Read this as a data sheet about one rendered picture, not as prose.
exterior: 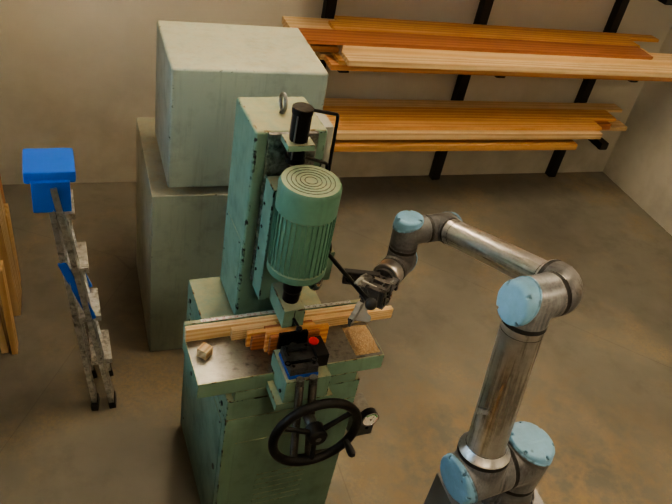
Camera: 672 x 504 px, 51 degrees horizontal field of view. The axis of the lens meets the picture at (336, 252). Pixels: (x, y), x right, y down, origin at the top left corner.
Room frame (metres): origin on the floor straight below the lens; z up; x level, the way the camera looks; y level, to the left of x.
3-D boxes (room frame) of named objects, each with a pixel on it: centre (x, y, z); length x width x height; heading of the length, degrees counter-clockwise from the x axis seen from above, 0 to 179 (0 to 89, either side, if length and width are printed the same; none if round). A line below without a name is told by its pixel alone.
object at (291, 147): (1.74, 0.17, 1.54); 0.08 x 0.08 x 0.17; 28
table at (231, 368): (1.52, 0.07, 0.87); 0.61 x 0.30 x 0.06; 118
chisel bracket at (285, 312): (1.64, 0.11, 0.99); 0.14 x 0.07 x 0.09; 28
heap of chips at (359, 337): (1.65, -0.14, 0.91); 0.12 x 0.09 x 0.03; 28
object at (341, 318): (1.67, 0.02, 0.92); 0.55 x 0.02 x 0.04; 118
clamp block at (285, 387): (1.44, 0.03, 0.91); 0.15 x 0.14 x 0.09; 118
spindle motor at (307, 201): (1.62, 0.11, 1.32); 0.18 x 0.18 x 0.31
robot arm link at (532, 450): (1.40, -0.68, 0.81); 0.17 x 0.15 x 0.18; 123
